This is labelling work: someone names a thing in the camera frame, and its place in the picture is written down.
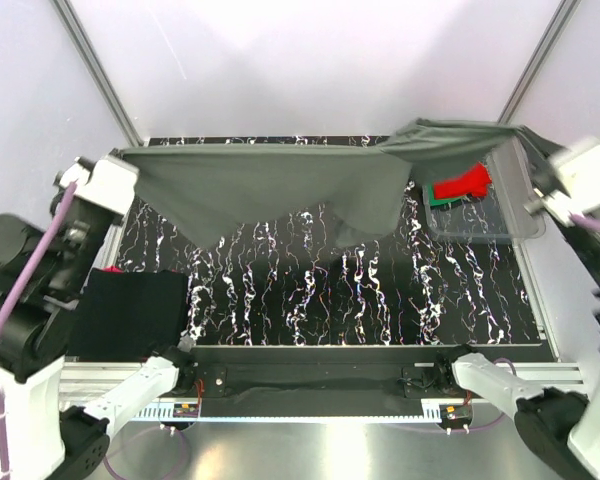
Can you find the grey t shirt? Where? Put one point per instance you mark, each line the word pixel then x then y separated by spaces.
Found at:
pixel 208 190

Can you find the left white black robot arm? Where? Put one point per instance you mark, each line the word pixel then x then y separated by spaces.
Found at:
pixel 41 275

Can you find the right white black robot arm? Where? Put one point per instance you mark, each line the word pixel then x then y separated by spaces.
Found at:
pixel 561 428

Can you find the black marble pattern mat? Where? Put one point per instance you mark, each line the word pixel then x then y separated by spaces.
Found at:
pixel 284 283

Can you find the green t shirt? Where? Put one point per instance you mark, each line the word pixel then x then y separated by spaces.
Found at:
pixel 442 201

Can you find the red t shirt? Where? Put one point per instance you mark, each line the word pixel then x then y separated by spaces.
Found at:
pixel 473 183

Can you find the pink folded t shirt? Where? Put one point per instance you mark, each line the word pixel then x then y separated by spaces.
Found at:
pixel 112 269

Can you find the black folded t shirt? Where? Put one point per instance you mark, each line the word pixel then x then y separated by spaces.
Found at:
pixel 123 317

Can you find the clear plastic bin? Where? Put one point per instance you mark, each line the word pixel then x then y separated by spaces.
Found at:
pixel 500 216

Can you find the left small connector board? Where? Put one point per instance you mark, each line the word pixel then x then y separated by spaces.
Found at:
pixel 186 410

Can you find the small connector board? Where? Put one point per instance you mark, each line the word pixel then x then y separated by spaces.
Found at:
pixel 456 418
pixel 186 410

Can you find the right small connector board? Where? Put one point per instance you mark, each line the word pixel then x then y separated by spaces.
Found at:
pixel 456 418

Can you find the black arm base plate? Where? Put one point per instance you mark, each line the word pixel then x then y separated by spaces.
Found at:
pixel 333 381

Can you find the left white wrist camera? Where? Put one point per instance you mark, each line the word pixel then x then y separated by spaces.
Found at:
pixel 108 182

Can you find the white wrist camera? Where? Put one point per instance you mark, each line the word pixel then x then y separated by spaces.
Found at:
pixel 567 185
pixel 108 182

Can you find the right white cable duct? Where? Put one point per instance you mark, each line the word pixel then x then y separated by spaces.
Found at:
pixel 431 410

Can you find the white cable duct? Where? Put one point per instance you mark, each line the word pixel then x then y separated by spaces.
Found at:
pixel 431 410
pixel 159 411

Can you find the left white cable duct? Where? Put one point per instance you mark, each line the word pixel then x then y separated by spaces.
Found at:
pixel 159 411

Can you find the front aluminium rail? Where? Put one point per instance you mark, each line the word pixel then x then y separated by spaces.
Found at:
pixel 82 382

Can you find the left aluminium frame post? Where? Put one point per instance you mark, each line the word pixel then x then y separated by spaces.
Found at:
pixel 86 50

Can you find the aluminium frame post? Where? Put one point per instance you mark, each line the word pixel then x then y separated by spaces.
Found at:
pixel 548 40
pixel 86 50

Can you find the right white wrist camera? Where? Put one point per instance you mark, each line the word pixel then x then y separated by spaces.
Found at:
pixel 567 185

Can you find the right aluminium frame post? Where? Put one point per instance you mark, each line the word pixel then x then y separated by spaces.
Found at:
pixel 548 40

